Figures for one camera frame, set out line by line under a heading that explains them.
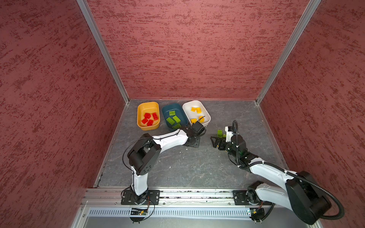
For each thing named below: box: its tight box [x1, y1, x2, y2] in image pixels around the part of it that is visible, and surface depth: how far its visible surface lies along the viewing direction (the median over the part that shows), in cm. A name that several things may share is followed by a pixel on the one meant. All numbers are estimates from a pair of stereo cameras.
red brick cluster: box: [144, 112, 152, 120], surface depth 109 cm
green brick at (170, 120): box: [166, 116, 175, 126], surface depth 108 cm
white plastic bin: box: [182, 100, 212, 127], surface depth 115 cm
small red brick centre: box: [146, 119, 154, 127], surface depth 107 cm
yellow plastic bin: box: [136, 101, 161, 131], surface depth 109 cm
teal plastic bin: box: [161, 103, 189, 131], surface depth 109 cm
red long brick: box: [152, 112, 159, 121], surface depth 109 cm
